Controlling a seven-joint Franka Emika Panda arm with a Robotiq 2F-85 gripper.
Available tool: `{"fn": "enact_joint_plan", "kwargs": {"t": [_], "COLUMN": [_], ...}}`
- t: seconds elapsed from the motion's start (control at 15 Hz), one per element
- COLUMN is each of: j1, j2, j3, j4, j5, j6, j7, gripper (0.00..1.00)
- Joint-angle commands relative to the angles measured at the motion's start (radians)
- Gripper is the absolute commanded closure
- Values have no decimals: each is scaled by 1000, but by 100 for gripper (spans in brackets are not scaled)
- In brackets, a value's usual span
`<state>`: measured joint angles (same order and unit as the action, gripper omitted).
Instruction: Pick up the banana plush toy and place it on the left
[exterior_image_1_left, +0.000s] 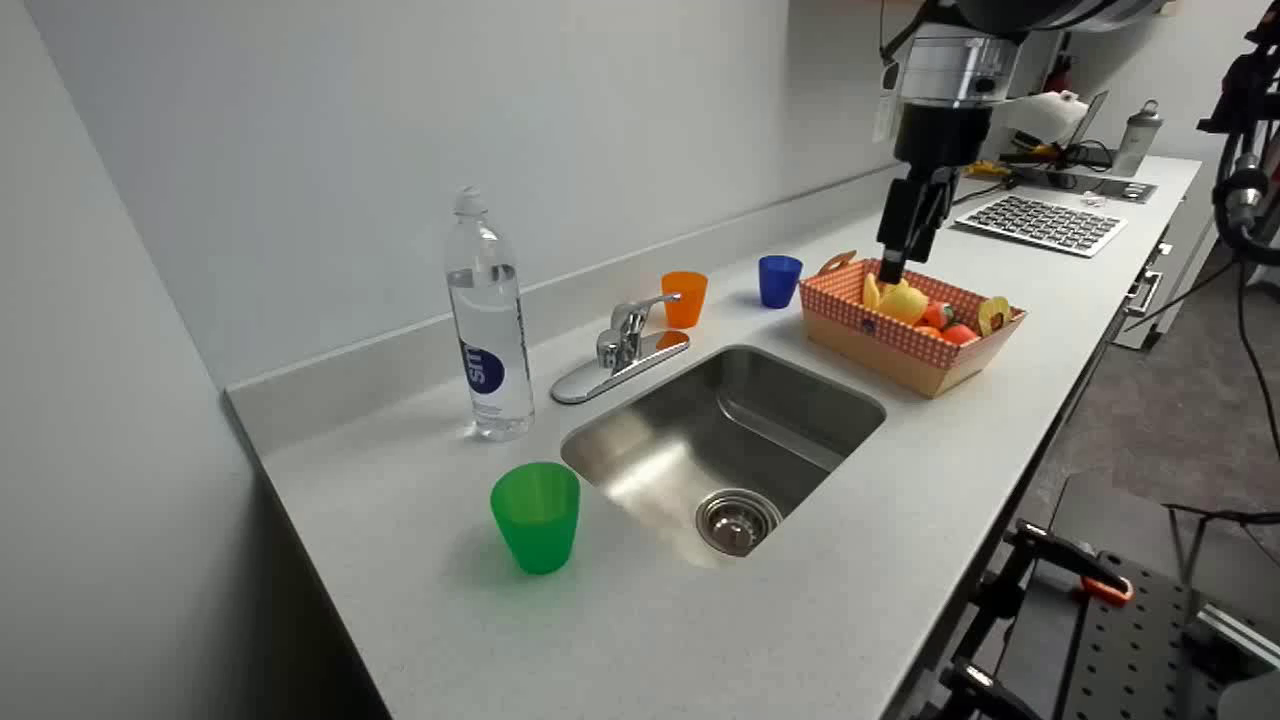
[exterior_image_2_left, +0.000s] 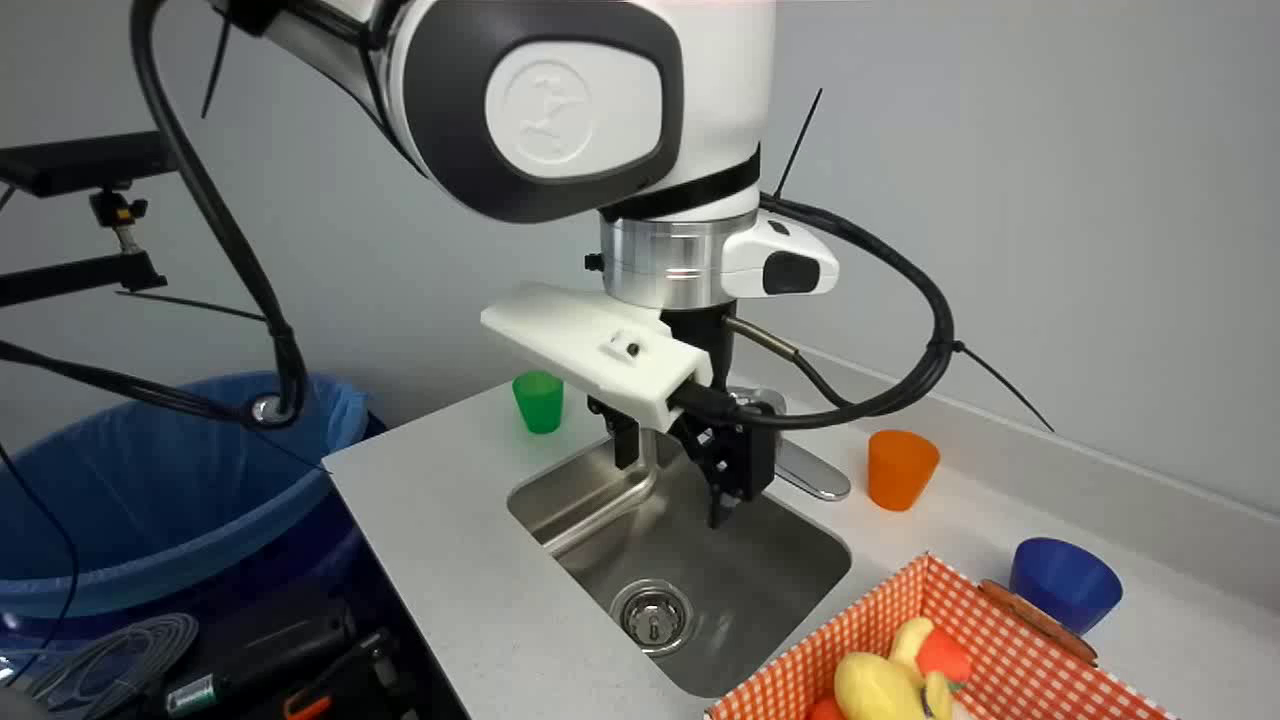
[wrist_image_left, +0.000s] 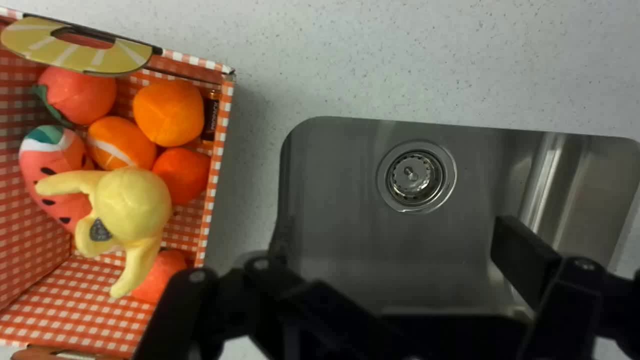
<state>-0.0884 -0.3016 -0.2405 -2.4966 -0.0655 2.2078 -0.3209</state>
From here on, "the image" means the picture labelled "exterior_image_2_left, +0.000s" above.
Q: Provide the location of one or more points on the blue trash bin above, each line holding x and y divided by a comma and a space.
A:
161, 495

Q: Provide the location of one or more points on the orange carrot plush toy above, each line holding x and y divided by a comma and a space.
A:
821, 711
944, 653

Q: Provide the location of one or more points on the orange checkered box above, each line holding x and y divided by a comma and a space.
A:
802, 664

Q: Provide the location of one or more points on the orange plastic cup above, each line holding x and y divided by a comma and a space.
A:
902, 469

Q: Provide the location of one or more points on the stainless steel sink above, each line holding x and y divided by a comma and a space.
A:
692, 575

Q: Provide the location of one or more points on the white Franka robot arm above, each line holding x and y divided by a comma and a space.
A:
584, 104

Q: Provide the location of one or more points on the chrome faucet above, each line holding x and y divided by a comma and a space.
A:
807, 469

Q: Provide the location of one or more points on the blue plastic cup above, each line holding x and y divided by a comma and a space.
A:
1067, 583

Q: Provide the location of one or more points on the black power tool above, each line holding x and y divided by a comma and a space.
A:
284, 661

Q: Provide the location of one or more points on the yellow banana plush toy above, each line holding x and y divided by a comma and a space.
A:
880, 686

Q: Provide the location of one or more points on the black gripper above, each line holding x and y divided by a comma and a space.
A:
702, 347

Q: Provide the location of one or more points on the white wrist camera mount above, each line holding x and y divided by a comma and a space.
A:
584, 347

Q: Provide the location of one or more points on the grey mesh fabric item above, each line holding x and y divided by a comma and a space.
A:
104, 661

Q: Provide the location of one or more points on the green plastic cup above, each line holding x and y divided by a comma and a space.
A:
536, 400

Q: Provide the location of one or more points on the black camera stand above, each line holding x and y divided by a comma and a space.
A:
81, 165

